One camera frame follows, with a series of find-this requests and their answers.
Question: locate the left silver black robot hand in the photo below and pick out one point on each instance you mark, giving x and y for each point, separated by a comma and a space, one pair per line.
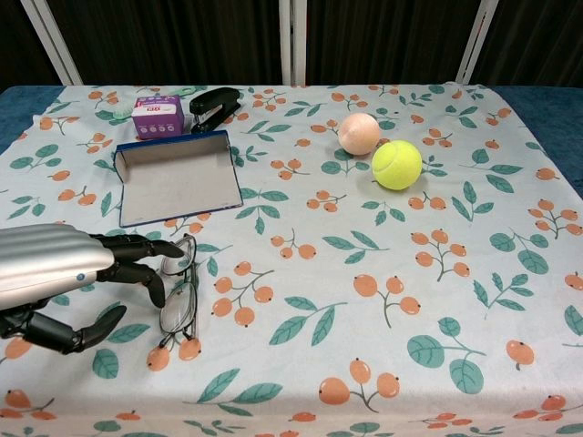
45, 259

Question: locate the black framed eyeglasses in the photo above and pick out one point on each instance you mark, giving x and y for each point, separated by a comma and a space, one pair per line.
177, 309

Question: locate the blue glasses case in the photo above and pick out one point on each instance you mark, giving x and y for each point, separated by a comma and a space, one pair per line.
182, 182

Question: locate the purple small cardboard box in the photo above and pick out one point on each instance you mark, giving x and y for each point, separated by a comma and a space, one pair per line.
157, 123

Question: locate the mint green brush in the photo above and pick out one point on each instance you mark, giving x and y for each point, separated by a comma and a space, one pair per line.
119, 111

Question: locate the black stapler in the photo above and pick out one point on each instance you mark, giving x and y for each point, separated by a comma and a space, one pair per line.
214, 98

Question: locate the floral white tablecloth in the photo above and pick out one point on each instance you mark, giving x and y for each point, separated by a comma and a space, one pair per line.
291, 318

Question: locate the dark pleated curtain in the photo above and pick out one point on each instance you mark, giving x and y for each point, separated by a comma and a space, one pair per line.
182, 41

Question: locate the peach coloured ball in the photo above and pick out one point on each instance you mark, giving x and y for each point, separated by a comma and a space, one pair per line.
359, 134

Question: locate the yellow tennis ball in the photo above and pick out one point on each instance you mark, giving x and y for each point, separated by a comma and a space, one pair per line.
397, 165

